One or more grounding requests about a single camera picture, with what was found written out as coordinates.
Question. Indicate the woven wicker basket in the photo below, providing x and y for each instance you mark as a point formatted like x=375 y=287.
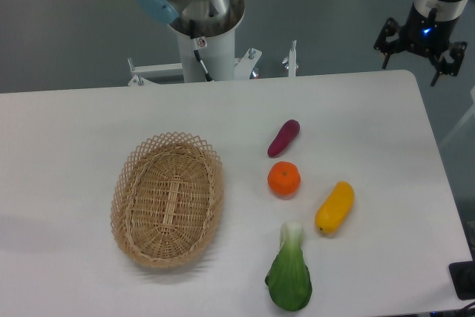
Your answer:
x=168 y=200

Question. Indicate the purple sweet potato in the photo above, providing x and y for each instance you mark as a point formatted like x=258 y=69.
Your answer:
x=288 y=132

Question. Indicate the orange tangerine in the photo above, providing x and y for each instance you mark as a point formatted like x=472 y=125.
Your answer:
x=284 y=178

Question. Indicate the green bok choy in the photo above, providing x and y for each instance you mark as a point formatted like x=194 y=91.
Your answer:
x=288 y=279

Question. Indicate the white metal base frame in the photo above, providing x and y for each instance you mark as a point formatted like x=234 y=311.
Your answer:
x=245 y=68

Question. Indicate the black device at table edge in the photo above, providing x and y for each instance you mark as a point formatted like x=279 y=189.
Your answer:
x=462 y=276

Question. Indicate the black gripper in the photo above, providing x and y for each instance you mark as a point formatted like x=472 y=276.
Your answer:
x=425 y=38

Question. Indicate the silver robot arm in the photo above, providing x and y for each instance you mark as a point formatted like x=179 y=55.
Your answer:
x=440 y=10

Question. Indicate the yellow mango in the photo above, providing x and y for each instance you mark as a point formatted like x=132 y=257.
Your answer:
x=335 y=209

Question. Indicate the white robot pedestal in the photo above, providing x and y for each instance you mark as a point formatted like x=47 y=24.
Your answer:
x=205 y=32

